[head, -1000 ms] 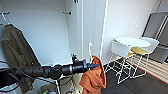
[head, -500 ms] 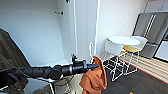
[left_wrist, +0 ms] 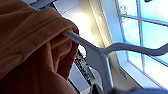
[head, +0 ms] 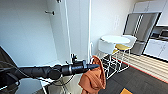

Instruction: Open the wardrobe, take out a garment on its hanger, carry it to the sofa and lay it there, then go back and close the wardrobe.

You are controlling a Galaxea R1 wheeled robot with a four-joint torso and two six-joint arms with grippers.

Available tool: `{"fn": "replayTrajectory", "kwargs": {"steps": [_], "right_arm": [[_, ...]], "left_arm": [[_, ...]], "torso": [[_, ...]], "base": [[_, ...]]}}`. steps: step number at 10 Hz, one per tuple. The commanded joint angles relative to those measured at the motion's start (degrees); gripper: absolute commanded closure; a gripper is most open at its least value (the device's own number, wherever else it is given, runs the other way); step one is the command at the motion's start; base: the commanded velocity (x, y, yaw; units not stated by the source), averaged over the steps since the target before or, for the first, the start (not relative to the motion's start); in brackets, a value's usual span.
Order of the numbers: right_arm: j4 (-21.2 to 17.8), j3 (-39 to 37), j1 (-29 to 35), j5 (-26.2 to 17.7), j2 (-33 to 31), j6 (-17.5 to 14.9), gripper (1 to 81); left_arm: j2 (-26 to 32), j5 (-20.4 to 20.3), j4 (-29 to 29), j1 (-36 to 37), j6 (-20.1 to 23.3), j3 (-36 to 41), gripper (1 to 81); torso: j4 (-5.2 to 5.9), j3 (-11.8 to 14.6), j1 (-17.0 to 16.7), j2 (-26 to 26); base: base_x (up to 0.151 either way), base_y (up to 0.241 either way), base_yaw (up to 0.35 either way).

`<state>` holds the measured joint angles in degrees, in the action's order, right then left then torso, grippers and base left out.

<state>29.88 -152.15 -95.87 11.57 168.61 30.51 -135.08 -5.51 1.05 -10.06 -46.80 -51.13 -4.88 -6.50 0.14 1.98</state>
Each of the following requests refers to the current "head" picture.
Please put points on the white wardrobe door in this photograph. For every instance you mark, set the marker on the white wardrobe door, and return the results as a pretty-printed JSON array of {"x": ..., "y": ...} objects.
[{"x": 78, "y": 26}]

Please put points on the black microwave oven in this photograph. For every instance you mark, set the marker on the black microwave oven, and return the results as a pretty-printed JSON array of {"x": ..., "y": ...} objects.
[{"x": 164, "y": 33}]

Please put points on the round white table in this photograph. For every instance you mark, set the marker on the round white table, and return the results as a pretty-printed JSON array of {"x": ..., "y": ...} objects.
[{"x": 115, "y": 39}]

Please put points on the white kitchen base cabinets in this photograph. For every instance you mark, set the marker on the white kitchen base cabinets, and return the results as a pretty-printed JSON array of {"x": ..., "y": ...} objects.
[{"x": 156, "y": 48}]

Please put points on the white inner shelf unit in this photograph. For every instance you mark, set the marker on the white inner shelf unit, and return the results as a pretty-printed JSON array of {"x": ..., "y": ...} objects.
[{"x": 30, "y": 86}]

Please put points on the black wardrobe hook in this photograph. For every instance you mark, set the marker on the black wardrobe hook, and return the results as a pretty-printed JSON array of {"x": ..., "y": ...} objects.
[{"x": 49, "y": 12}]

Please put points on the white wall panel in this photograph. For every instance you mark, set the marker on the white wall panel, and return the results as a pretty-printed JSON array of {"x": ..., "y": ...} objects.
[{"x": 116, "y": 21}]

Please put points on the stainless steel refrigerator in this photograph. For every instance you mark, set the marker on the stainless steel refrigerator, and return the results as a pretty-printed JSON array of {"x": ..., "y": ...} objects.
[{"x": 140, "y": 30}]

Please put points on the orange hoodie with white print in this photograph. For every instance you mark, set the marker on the orange hoodie with white print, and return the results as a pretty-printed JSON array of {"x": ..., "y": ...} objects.
[{"x": 93, "y": 80}]

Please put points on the white clothes hanger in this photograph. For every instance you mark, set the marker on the white clothes hanger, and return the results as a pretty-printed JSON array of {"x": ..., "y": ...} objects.
[{"x": 92, "y": 50}]

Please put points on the white chair with yellow seat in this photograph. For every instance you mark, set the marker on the white chair with yellow seat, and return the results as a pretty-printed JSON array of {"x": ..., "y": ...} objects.
[{"x": 128, "y": 43}]

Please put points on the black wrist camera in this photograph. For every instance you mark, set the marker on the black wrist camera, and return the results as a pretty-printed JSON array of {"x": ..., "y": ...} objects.
[{"x": 73, "y": 59}]

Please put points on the white kitchen wall cabinets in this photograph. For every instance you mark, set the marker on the white kitchen wall cabinets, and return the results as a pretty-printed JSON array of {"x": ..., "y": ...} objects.
[{"x": 150, "y": 6}]

